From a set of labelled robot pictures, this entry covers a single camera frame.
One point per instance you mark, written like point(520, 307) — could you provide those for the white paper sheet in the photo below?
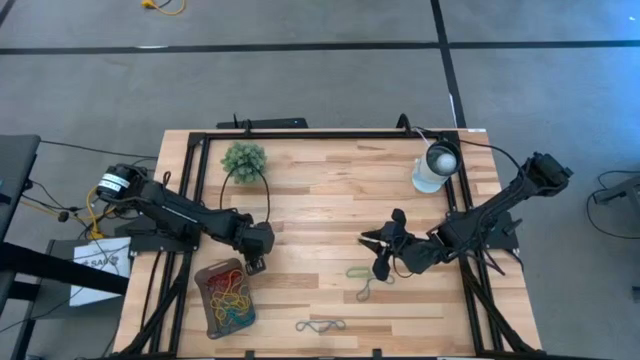
point(107, 247)

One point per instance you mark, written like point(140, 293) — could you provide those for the black beam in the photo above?
point(50, 265)

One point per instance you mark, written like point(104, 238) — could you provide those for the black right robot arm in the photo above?
point(500, 200)

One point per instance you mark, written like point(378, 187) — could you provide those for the green plant in white pot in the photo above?
point(244, 162)

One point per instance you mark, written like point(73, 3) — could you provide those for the grey side table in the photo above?
point(17, 170)

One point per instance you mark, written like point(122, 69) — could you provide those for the yellow rubber band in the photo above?
point(235, 295)
point(230, 309)
point(240, 300)
point(220, 302)

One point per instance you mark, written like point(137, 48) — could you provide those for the black router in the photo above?
point(270, 123)

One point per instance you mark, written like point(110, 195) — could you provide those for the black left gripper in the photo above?
point(255, 240)

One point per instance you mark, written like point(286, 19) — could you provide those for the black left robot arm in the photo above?
point(175, 215)

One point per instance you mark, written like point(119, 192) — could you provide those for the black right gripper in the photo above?
point(412, 255)

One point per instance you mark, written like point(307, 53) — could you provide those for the teal rubber band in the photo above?
point(245, 320)
point(357, 295)
point(227, 325)
point(297, 326)
point(250, 314)

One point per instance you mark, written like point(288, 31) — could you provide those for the grey plastic bin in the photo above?
point(215, 327)

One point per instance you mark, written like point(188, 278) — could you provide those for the black aluminium table frame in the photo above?
point(325, 135)

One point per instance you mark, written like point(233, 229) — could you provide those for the black floor stand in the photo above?
point(625, 190)

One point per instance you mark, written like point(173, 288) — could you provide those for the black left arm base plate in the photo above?
point(150, 245)

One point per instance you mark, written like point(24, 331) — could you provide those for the green rubber band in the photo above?
point(348, 273)

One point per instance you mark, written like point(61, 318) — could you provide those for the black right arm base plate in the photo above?
point(505, 240)

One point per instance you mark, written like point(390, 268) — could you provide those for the red rubber band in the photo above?
point(235, 277)
point(227, 290)
point(217, 280)

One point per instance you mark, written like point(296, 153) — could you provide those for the white cylindrical table lamp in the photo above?
point(425, 180)

